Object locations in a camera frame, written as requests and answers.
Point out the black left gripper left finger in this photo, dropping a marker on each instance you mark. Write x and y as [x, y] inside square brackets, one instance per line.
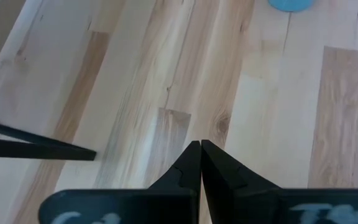
[179, 177]

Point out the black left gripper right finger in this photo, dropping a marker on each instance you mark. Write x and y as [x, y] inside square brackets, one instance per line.
[225, 177]

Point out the light blue salmon can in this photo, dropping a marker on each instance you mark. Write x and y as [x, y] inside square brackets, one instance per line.
[291, 4]

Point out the wooden shelf with black frame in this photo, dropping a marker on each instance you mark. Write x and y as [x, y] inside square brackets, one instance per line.
[42, 152]

